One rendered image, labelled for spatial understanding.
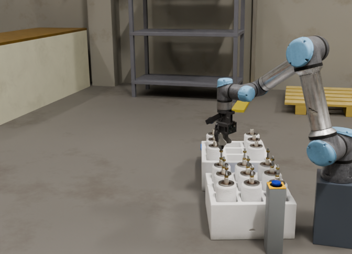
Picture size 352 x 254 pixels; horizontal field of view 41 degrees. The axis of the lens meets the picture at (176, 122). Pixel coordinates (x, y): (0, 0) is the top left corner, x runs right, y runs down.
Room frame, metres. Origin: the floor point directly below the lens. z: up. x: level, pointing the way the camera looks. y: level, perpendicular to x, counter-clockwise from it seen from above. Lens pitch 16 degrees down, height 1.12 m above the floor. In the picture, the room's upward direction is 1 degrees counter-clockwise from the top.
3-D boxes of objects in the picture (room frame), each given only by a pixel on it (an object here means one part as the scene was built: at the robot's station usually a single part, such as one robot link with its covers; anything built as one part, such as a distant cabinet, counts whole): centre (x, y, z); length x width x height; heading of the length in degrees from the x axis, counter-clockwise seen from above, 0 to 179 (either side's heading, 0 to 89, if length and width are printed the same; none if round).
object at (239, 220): (2.14, -0.35, 0.09); 0.39 x 0.39 x 0.18; 0
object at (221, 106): (2.25, -0.24, 0.57); 0.08 x 0.08 x 0.05
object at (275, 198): (1.85, -0.42, 0.16); 0.07 x 0.07 x 0.31; 0
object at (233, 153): (2.68, -0.35, 0.09); 0.39 x 0.39 x 0.18; 87
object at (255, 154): (2.56, -0.46, 0.16); 0.10 x 0.10 x 0.18
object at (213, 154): (2.57, -0.22, 0.16); 0.10 x 0.10 x 0.18
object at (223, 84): (2.25, -0.24, 0.65); 0.09 x 0.08 x 0.11; 46
